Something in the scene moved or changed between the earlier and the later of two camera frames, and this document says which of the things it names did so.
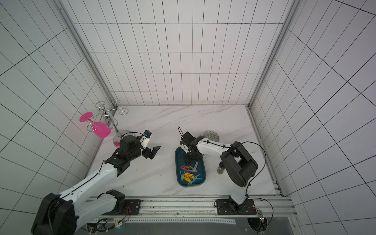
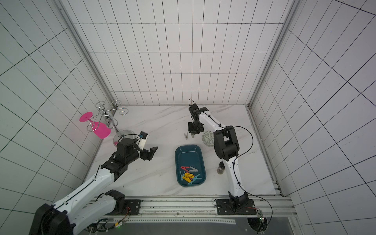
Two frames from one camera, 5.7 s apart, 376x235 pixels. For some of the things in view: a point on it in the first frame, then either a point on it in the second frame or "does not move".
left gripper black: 147,154 does not move
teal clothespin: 195,178 does not move
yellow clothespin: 186,175 does not move
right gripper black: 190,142 to 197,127
